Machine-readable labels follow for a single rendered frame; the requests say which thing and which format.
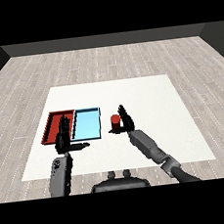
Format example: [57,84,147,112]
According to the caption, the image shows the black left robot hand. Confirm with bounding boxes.
[51,112,92,156]

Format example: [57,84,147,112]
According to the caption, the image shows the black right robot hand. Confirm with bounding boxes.
[105,103,137,136]

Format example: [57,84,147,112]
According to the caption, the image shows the small red can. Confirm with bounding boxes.
[110,113,124,132]

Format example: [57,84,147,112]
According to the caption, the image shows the red shallow open box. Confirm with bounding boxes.
[37,109,79,147]

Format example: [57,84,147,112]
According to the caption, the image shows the light blue shallow open box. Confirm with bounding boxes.
[67,106,105,143]

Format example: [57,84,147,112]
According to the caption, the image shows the dark grey robot body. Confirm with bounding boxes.
[89,167,151,194]

